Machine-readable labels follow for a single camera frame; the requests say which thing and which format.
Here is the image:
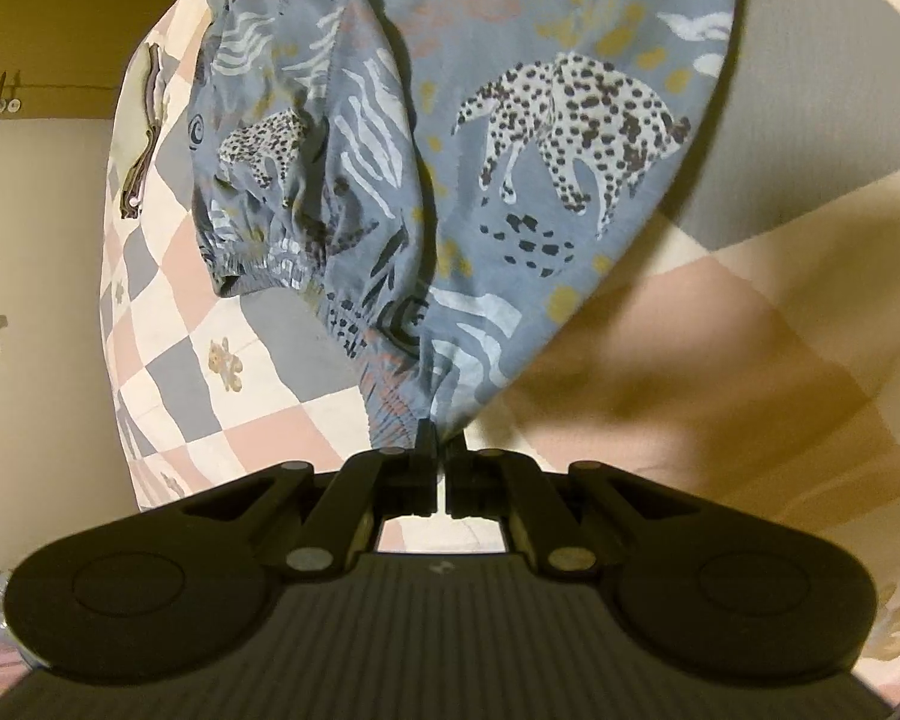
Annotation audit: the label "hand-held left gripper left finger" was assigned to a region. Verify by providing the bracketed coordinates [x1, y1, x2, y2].
[182, 418, 442, 580]

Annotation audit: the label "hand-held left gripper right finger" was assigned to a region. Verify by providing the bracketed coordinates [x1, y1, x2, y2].
[442, 446, 692, 580]

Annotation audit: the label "blue leopard print pants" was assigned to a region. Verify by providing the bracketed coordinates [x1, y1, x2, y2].
[191, 0, 751, 457]

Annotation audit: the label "checkered pastel blanket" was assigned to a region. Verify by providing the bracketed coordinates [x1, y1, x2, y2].
[99, 0, 900, 685]

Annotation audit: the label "brown cloth strip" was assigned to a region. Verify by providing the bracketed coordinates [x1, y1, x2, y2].
[118, 41, 168, 221]

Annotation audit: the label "white wall hook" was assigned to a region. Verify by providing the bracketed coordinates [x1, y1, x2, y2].
[0, 70, 25, 122]

